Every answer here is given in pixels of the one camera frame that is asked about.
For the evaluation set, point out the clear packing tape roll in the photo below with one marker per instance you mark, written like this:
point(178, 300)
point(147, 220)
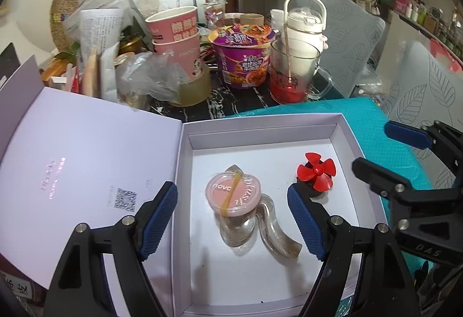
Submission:
point(191, 92)

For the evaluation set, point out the purple instant noodle bowl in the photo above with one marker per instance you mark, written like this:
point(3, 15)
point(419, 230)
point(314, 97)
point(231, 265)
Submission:
point(242, 60)

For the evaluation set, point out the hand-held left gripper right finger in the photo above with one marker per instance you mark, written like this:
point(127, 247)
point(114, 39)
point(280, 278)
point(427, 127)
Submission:
point(304, 223)

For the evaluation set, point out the black board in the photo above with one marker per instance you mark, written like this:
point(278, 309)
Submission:
point(9, 63)

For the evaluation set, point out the pink paper cup with panda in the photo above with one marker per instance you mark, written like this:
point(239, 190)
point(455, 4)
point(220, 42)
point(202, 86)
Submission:
point(181, 56)

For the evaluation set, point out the grey leaf-pattern chair cover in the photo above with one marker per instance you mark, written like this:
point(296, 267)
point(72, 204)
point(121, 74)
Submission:
point(351, 42)
point(427, 85)

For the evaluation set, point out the printed paper sheet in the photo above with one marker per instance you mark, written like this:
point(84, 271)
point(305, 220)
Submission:
point(101, 31)

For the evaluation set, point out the black ribbed cylinder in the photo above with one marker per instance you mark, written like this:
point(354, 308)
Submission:
point(315, 194)

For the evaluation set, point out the lavender gift box with lid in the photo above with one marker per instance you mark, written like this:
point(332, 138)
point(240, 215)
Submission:
point(90, 157)

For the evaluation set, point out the glass mug with red liquid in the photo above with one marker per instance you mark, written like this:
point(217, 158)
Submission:
point(289, 85)

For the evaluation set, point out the row of bottles on shelf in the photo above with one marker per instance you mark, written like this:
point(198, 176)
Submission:
point(434, 24)

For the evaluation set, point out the teal printed bubble mat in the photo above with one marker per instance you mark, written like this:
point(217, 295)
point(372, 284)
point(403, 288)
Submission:
point(372, 121)

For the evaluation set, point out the woven straw fan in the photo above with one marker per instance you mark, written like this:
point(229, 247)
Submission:
point(63, 13)

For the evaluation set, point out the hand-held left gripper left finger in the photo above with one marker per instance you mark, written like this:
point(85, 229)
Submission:
point(159, 219)

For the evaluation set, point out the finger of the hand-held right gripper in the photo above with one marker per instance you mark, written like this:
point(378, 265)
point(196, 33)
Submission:
point(376, 174)
point(405, 134)

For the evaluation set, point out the pink round blush compact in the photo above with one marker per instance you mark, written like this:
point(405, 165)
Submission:
point(224, 190)

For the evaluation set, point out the dark labelled box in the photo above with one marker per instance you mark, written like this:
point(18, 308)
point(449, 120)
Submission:
point(18, 284)

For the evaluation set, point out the translucent curved hair clip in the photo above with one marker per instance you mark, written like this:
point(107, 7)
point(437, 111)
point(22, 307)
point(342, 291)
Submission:
point(275, 237)

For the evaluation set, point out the white thermos jug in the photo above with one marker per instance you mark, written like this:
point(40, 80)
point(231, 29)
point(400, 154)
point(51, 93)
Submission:
point(304, 24)

